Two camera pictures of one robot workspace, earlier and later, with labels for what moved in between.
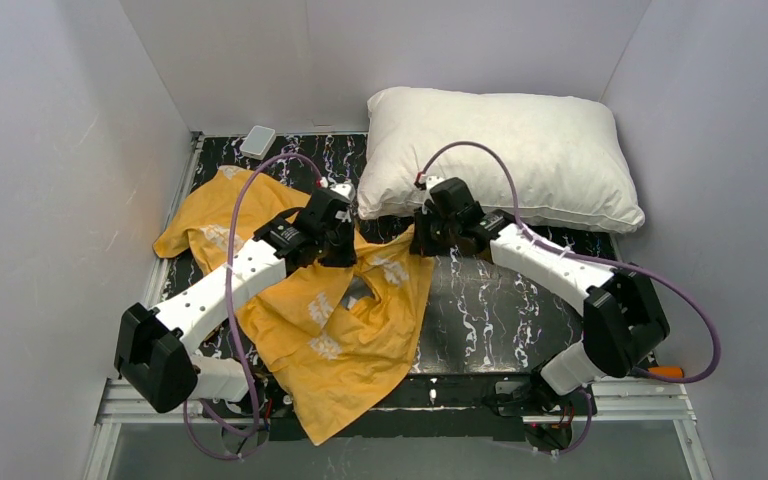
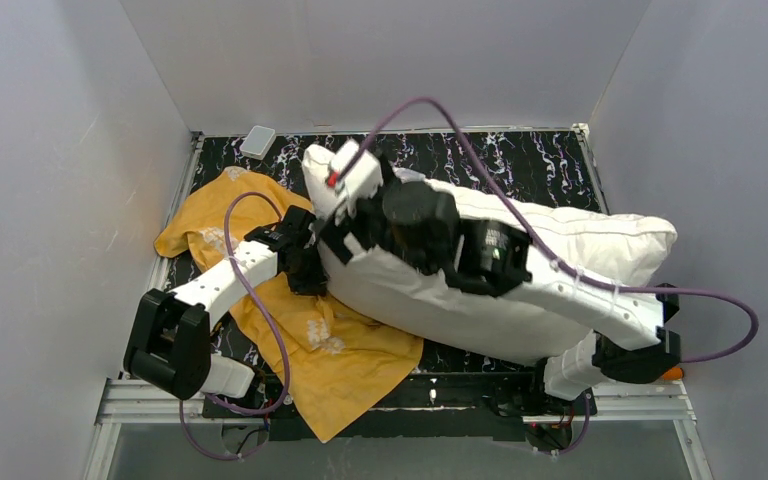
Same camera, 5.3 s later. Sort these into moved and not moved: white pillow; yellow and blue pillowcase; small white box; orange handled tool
Moved: white pillow
Not moved: orange handled tool; small white box; yellow and blue pillowcase
